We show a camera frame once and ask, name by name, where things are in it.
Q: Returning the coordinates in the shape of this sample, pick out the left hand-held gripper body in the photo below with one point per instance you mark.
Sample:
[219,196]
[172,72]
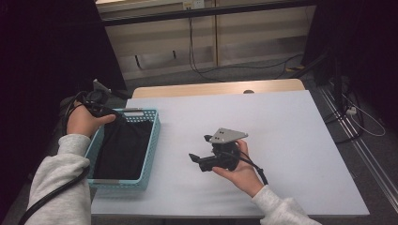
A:
[97,101]

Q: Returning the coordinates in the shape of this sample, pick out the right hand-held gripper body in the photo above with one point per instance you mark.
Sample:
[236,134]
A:
[223,156]

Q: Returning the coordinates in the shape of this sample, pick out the black shorts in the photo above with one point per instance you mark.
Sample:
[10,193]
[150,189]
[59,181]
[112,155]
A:
[125,150]

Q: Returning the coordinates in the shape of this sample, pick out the blue perforated plastic basket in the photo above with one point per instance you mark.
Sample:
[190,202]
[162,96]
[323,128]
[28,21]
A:
[153,146]

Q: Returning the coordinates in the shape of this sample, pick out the person's left hand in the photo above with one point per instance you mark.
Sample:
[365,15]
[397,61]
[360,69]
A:
[81,122]

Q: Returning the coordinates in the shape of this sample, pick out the person's right hand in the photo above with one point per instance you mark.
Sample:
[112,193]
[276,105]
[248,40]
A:
[247,178]

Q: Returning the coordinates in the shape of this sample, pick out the black curtain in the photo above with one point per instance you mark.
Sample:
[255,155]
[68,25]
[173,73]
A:
[369,47]
[47,47]

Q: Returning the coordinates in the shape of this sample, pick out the beige wooden cabinet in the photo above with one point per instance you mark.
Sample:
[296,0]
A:
[250,40]

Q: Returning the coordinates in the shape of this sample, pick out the white power adapter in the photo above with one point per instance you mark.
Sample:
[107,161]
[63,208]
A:
[351,111]

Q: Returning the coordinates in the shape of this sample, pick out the black tripod stand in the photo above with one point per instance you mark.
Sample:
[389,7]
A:
[337,78]

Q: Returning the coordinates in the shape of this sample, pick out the white wall socket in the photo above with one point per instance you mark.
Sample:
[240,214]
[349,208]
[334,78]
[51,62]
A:
[194,4]

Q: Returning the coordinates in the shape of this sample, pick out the metal floor rail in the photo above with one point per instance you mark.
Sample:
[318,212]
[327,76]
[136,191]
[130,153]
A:
[366,153]

